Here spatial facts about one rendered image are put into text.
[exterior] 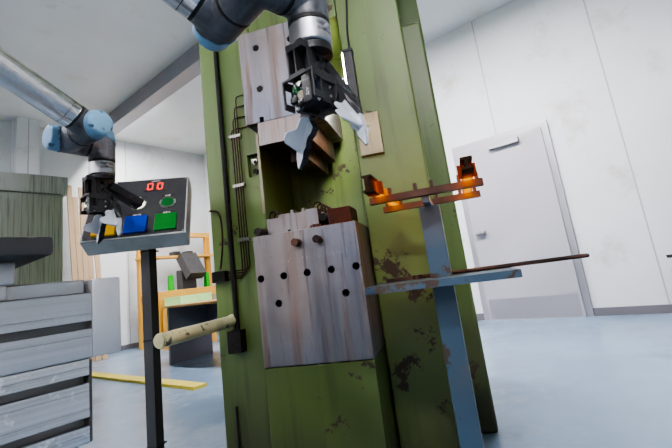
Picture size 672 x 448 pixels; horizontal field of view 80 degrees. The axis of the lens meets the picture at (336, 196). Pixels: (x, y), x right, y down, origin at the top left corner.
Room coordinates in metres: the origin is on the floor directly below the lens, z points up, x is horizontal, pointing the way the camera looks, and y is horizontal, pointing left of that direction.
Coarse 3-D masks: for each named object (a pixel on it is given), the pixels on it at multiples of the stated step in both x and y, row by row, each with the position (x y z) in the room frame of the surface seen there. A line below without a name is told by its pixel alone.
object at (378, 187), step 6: (366, 180) 1.00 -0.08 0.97; (372, 180) 1.04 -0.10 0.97; (366, 186) 1.00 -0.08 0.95; (372, 186) 1.03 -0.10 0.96; (378, 186) 1.07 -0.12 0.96; (366, 192) 1.01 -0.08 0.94; (372, 192) 1.02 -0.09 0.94; (378, 192) 1.07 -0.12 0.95; (384, 192) 1.13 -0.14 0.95; (390, 204) 1.32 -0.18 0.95; (396, 204) 1.34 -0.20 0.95
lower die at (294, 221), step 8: (304, 208) 1.46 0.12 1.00; (312, 208) 1.45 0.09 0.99; (280, 216) 1.48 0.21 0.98; (288, 216) 1.47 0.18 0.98; (296, 216) 1.46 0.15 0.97; (304, 216) 1.45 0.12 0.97; (312, 216) 1.45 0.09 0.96; (272, 224) 1.48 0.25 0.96; (280, 224) 1.48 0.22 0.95; (288, 224) 1.47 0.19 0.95; (296, 224) 1.46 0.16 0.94; (304, 224) 1.46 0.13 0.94; (328, 224) 1.57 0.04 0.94; (272, 232) 1.48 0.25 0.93; (280, 232) 1.48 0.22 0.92
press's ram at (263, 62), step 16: (256, 32) 1.48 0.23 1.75; (272, 32) 1.47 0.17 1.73; (288, 32) 1.45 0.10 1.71; (240, 48) 1.50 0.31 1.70; (256, 48) 1.49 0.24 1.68; (272, 48) 1.47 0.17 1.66; (240, 64) 1.50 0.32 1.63; (256, 64) 1.48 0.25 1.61; (272, 64) 1.47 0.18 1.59; (256, 80) 1.49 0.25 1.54; (272, 80) 1.47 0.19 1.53; (256, 96) 1.49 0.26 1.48; (272, 96) 1.47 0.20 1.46; (288, 96) 1.46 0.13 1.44; (256, 112) 1.49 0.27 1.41; (272, 112) 1.47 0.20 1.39; (288, 112) 1.46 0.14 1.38; (256, 128) 1.54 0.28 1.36; (320, 128) 1.64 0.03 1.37; (336, 128) 1.72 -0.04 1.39
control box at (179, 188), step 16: (144, 192) 1.47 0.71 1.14; (160, 192) 1.47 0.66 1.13; (176, 192) 1.48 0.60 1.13; (128, 208) 1.42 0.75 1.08; (144, 208) 1.43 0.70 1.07; (160, 208) 1.44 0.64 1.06; (176, 208) 1.44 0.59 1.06; (80, 240) 1.33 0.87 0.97; (96, 240) 1.34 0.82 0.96; (112, 240) 1.35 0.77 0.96; (128, 240) 1.37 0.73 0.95; (144, 240) 1.39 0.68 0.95; (160, 240) 1.41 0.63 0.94; (176, 240) 1.42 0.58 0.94
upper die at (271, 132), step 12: (276, 120) 1.47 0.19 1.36; (288, 120) 1.46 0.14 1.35; (264, 132) 1.48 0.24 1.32; (276, 132) 1.47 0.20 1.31; (264, 144) 1.48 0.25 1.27; (276, 144) 1.50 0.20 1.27; (312, 144) 1.55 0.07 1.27; (324, 144) 1.67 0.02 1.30; (276, 156) 1.65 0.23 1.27; (288, 156) 1.67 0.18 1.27; (324, 156) 1.74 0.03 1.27
